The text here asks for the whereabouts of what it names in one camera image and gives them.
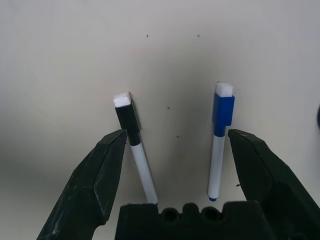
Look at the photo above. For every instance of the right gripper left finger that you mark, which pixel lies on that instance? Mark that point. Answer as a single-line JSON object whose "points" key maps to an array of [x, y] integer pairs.
{"points": [[87, 190]]}

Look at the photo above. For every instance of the white marker with blue cap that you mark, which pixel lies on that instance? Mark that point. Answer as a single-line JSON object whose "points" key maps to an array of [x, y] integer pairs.
{"points": [[216, 162]]}

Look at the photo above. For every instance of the white marker with black cap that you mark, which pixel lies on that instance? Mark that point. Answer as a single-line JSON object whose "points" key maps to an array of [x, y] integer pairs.
{"points": [[142, 170]]}

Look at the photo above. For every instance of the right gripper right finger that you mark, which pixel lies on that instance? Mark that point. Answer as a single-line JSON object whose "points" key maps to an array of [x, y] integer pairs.
{"points": [[275, 190]]}

